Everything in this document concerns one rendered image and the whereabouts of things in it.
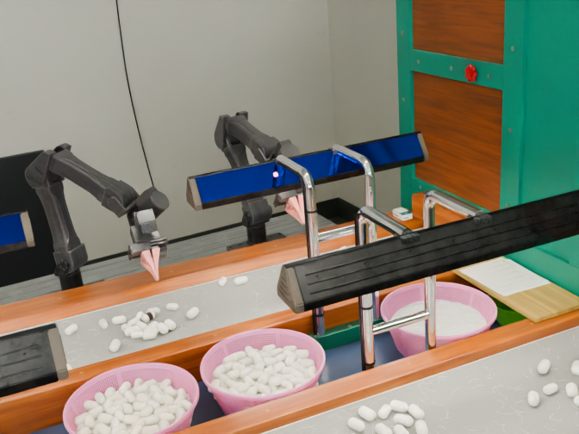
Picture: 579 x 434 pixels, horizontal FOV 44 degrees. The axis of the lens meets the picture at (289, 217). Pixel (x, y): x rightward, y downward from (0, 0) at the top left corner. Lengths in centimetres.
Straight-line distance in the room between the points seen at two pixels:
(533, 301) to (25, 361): 113
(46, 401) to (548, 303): 112
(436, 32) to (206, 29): 196
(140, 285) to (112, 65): 192
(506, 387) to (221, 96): 274
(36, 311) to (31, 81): 188
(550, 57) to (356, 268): 77
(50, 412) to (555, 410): 101
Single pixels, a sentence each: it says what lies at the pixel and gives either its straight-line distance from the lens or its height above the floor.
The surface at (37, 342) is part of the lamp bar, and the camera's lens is 108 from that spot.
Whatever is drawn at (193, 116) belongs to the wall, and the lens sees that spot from 387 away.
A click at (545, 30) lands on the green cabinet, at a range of 174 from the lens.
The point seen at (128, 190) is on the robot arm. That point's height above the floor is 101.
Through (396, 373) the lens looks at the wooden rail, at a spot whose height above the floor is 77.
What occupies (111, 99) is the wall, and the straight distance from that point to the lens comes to 373.
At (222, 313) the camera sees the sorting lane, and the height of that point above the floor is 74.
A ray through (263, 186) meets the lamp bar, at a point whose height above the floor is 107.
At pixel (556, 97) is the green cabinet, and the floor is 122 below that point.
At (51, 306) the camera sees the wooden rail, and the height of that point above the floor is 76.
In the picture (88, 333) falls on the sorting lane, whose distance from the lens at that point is 184.
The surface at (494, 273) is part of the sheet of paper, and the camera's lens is 187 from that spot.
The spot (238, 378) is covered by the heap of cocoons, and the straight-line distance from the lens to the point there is 158.
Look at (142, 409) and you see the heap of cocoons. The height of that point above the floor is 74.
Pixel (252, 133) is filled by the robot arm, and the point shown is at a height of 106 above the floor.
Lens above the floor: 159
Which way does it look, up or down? 21 degrees down
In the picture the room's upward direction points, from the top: 5 degrees counter-clockwise
